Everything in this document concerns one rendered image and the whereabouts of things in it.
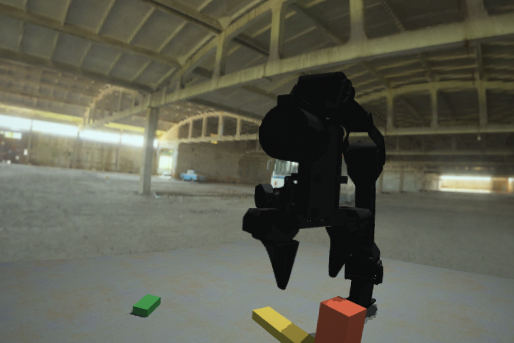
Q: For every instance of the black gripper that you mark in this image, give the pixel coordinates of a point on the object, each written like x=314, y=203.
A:
x=316, y=199

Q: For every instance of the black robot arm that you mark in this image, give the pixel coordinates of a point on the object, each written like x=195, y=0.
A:
x=297, y=130

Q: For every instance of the green rectangular block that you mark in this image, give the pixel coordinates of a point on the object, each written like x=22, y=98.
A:
x=146, y=305

